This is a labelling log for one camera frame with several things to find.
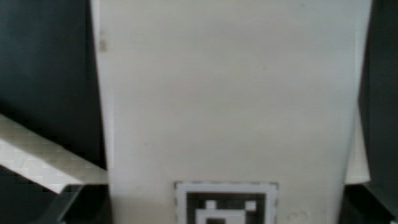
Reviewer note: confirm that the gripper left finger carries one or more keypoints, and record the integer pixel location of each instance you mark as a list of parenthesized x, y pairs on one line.
[(61, 205)]

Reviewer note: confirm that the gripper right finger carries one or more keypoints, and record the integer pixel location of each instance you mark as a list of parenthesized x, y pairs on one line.
[(385, 193)]

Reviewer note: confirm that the white cabinet top block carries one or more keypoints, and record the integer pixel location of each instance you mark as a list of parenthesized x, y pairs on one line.
[(230, 77)]

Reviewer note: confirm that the white cabinet body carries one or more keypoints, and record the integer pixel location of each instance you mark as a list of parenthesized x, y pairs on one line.
[(358, 168)]

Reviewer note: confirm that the white U-shaped frame wall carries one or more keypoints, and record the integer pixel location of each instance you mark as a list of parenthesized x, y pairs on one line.
[(42, 161)]

